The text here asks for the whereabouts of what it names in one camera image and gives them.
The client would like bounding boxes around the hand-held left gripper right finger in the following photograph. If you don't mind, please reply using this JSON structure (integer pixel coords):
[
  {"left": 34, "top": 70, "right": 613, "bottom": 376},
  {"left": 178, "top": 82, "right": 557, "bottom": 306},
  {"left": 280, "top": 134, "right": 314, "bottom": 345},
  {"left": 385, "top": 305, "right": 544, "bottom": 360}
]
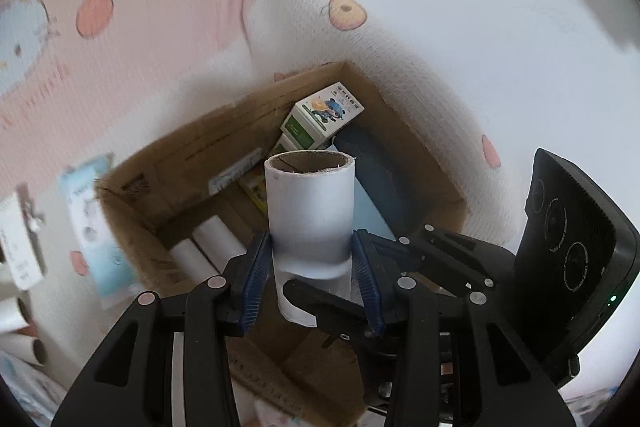
[{"left": 350, "top": 229, "right": 576, "bottom": 427}]

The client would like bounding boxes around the light blue tissue packet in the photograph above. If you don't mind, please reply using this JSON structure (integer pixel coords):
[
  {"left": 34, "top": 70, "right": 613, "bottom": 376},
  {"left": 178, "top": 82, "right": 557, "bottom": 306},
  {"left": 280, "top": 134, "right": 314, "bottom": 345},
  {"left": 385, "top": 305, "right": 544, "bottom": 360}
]
[{"left": 59, "top": 154, "right": 141, "bottom": 310}]

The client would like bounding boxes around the denim glasses case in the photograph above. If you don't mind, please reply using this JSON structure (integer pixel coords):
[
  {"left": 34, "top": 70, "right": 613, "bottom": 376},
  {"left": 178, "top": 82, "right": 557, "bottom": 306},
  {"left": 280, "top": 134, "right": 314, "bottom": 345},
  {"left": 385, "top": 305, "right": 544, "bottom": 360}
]
[{"left": 332, "top": 124, "right": 416, "bottom": 240}]

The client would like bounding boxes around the small yellow box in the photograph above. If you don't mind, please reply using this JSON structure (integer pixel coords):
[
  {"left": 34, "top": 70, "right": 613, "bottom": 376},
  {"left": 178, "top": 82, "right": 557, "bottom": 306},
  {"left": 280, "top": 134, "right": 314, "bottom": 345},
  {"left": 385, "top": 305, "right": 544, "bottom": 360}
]
[{"left": 237, "top": 169, "right": 271, "bottom": 215}]

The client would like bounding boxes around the pink cat print blanket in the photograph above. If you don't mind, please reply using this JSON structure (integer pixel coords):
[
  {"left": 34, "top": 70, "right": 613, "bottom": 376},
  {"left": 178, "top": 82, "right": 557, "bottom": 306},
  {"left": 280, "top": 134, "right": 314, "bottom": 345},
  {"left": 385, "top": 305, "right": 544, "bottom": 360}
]
[{"left": 0, "top": 0, "right": 366, "bottom": 228}]

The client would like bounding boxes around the white printed box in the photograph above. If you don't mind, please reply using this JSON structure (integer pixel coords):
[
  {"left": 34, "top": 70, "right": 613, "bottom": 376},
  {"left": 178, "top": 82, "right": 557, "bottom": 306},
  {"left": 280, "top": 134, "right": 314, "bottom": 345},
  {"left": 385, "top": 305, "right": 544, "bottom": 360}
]
[{"left": 0, "top": 194, "right": 47, "bottom": 290}]

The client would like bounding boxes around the white paper roll tube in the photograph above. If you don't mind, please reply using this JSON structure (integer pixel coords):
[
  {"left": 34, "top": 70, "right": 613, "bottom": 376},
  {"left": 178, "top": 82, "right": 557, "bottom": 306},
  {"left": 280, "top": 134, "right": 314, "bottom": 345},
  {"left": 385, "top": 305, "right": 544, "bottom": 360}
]
[
  {"left": 264, "top": 150, "right": 357, "bottom": 328},
  {"left": 10, "top": 324, "right": 51, "bottom": 365},
  {"left": 169, "top": 239, "right": 221, "bottom": 285},
  {"left": 192, "top": 215, "right": 251, "bottom": 275},
  {"left": 0, "top": 297, "right": 31, "bottom": 333}
]

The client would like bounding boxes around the cardboard box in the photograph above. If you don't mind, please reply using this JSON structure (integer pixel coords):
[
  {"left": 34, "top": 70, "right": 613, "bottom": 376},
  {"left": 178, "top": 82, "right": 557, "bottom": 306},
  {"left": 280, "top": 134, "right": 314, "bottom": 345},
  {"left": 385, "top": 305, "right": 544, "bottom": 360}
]
[{"left": 95, "top": 61, "right": 471, "bottom": 427}]

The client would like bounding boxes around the light blue glasses case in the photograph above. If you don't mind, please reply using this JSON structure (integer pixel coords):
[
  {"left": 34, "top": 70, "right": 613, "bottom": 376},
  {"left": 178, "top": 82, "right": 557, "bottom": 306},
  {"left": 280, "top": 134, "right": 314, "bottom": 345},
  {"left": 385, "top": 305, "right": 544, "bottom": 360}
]
[{"left": 352, "top": 177, "right": 401, "bottom": 243}]

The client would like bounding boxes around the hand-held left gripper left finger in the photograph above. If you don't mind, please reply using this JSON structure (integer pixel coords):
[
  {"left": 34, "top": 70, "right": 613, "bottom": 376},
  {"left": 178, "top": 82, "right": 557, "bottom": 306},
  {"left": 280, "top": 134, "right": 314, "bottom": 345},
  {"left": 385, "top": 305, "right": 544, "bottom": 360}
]
[{"left": 50, "top": 229, "right": 273, "bottom": 427}]

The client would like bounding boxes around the white carton with panda print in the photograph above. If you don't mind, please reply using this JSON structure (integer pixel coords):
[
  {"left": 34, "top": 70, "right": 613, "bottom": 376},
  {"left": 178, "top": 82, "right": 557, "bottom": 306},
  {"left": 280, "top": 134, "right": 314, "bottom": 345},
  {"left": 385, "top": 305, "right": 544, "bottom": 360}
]
[{"left": 277, "top": 82, "right": 364, "bottom": 152}]

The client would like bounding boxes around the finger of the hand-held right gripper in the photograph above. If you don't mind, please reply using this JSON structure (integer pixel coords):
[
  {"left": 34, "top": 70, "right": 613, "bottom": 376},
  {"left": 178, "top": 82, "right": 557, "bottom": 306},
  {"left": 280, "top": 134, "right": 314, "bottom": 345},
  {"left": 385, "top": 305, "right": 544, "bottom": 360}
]
[
  {"left": 282, "top": 278, "right": 373, "bottom": 350},
  {"left": 399, "top": 224, "right": 517, "bottom": 304}
]

